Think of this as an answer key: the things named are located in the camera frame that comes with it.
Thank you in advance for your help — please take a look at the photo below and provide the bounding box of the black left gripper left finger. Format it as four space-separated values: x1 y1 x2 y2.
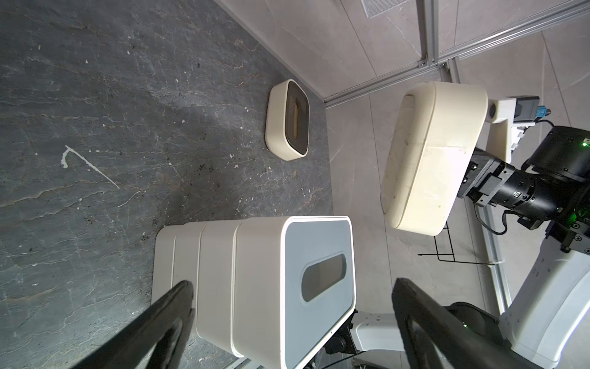
75 281 195 368

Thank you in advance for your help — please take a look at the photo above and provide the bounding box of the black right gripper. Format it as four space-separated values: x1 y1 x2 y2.
457 148 516 207

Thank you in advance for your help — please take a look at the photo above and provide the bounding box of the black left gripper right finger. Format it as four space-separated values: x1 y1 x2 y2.
392 278 538 368

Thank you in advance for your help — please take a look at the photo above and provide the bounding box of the brown lid tissue box front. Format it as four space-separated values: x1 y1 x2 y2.
380 81 488 236

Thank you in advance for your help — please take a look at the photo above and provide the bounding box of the brown lid tissue box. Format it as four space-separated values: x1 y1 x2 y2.
265 79 310 161
380 81 488 236

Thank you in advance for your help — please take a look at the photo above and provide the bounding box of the bamboo lid tissue box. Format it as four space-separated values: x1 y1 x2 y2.
151 225 184 304
172 222 208 308

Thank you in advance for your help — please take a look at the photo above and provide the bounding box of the grey lid tissue box front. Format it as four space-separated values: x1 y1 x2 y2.
196 220 243 358

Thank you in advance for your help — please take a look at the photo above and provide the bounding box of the grey lid tissue box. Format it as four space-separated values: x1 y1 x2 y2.
233 216 356 368
196 220 243 358

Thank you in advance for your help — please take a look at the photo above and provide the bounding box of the grey lid tissue box back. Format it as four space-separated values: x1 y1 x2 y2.
233 216 356 368

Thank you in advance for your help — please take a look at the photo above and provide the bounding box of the brown lid tissue box back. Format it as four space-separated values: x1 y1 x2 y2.
265 79 310 161

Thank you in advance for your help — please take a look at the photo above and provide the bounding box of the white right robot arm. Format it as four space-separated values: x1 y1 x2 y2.
382 122 589 368

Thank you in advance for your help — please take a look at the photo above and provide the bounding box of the black wire hook rack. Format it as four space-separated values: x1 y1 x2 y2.
417 223 495 267

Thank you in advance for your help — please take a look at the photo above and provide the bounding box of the white wire mesh basket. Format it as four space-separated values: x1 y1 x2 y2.
361 0 407 18

